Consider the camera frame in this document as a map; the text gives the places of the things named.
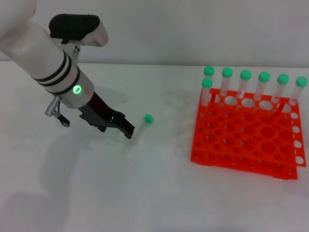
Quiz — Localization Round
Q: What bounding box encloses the silver connector with black cable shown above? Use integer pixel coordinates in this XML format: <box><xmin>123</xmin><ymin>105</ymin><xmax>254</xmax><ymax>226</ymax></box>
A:
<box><xmin>43</xmin><ymin>96</ymin><xmax>71</xmax><ymax>127</ymax></box>

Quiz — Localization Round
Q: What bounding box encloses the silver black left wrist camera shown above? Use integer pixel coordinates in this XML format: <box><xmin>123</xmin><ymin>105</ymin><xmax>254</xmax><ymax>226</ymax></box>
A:
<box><xmin>49</xmin><ymin>14</ymin><xmax>110</xmax><ymax>48</ymax></box>

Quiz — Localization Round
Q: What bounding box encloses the green capped test tube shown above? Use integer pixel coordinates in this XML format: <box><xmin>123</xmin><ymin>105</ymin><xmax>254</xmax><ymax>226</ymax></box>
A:
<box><xmin>270</xmin><ymin>73</ymin><xmax>290</xmax><ymax>104</ymax></box>
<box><xmin>126</xmin><ymin>113</ymin><xmax>155</xmax><ymax>153</ymax></box>
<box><xmin>253</xmin><ymin>71</ymin><xmax>271</xmax><ymax>102</ymax></box>
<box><xmin>203</xmin><ymin>66</ymin><xmax>215</xmax><ymax>80</ymax></box>
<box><xmin>288</xmin><ymin>76</ymin><xmax>309</xmax><ymax>106</ymax></box>
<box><xmin>236</xmin><ymin>69</ymin><xmax>253</xmax><ymax>99</ymax></box>
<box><xmin>200</xmin><ymin>77</ymin><xmax>214</xmax><ymax>119</ymax></box>
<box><xmin>218</xmin><ymin>67</ymin><xmax>234</xmax><ymax>108</ymax></box>

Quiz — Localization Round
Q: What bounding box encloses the orange test tube rack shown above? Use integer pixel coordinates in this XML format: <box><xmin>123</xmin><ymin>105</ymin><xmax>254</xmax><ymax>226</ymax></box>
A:
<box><xmin>190</xmin><ymin>87</ymin><xmax>307</xmax><ymax>181</ymax></box>

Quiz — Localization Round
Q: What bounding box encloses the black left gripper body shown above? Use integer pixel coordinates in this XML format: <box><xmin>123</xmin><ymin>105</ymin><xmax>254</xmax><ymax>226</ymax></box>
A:
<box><xmin>78</xmin><ymin>91</ymin><xmax>122</xmax><ymax>133</ymax></box>

